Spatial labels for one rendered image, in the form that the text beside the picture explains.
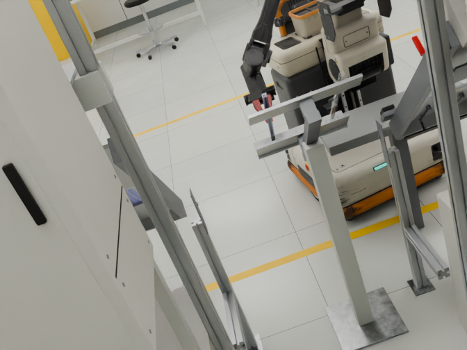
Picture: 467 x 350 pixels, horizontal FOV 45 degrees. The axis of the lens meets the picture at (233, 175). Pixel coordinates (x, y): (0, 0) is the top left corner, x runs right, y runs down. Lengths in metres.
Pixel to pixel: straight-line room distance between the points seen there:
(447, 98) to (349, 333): 1.15
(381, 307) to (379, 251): 0.35
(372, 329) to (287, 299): 0.41
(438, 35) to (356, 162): 1.42
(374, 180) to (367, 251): 0.33
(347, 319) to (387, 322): 0.16
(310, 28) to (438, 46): 1.45
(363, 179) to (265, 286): 0.66
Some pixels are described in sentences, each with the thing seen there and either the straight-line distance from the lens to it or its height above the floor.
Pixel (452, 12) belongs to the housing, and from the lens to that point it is 1.32.
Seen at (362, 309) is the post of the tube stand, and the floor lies 0.09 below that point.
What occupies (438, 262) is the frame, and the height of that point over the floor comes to 0.31.
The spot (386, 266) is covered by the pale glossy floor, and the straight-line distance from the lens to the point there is 2.49.
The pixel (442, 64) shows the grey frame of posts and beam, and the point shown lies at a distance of 1.34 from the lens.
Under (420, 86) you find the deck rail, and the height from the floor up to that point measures 0.99.
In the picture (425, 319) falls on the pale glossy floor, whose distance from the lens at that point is 2.26.
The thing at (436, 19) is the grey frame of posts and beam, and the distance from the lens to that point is 1.30.
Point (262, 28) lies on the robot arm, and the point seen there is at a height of 1.16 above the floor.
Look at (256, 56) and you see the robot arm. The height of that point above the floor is 1.12.
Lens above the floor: 1.66
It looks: 29 degrees down
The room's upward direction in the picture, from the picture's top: 21 degrees counter-clockwise
